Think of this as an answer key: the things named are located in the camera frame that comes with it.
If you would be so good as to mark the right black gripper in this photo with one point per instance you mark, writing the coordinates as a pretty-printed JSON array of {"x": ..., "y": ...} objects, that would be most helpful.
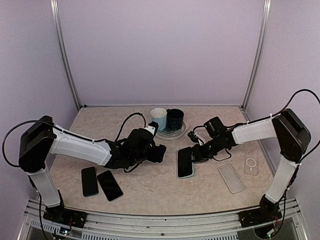
[{"x": 200, "y": 155}]

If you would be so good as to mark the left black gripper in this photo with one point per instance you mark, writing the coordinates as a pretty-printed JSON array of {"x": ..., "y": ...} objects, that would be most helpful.
[{"x": 158, "y": 153}]

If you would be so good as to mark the black phone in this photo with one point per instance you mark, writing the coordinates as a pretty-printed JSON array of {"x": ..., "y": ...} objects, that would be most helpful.
[
  {"x": 89, "y": 182},
  {"x": 109, "y": 186}
]

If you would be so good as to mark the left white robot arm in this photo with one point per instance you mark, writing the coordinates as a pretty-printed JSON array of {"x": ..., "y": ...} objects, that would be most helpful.
[{"x": 44, "y": 137}]

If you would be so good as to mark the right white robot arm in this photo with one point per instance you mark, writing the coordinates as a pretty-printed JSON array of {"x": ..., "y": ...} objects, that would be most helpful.
[{"x": 292, "y": 136}]

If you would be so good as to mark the clear magsafe phone case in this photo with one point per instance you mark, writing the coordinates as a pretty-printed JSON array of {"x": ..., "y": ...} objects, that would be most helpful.
[{"x": 251, "y": 163}]

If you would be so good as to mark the clear round plate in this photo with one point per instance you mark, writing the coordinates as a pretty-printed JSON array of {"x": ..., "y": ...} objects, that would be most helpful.
[{"x": 172, "y": 135}]

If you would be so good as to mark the light blue white mug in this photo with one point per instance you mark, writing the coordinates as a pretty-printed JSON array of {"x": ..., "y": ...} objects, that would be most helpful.
[{"x": 159, "y": 115}]

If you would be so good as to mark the dark green mug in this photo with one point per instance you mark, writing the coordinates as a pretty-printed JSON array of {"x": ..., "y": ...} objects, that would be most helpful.
[{"x": 174, "y": 119}]

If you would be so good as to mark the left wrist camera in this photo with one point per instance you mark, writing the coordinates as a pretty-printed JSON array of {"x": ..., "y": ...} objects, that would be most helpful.
[{"x": 152, "y": 127}]

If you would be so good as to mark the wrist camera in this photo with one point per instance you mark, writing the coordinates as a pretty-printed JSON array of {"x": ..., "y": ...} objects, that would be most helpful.
[
  {"x": 152, "y": 127},
  {"x": 214, "y": 127}
]

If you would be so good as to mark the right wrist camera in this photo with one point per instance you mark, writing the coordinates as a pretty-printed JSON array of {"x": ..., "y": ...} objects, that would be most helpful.
[{"x": 214, "y": 127}]

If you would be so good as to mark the aluminium front rail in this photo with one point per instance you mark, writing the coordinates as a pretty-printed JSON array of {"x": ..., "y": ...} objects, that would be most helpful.
[{"x": 225, "y": 225}]

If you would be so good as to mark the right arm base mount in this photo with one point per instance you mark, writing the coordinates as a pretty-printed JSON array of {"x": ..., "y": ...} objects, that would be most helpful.
[{"x": 260, "y": 215}]

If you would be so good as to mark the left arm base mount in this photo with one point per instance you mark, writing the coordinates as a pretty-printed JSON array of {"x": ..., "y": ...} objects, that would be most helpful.
[{"x": 72, "y": 218}]

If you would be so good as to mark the right aluminium corner post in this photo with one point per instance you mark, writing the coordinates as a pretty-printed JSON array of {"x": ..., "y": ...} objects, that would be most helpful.
[{"x": 258, "y": 53}]

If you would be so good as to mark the aluminium corner post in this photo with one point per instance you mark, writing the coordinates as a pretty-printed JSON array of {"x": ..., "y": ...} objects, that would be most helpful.
[
  {"x": 258, "y": 53},
  {"x": 54, "y": 5}
]

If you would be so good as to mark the left aluminium corner post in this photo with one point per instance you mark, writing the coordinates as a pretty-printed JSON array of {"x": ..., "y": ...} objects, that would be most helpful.
[{"x": 54, "y": 5}]

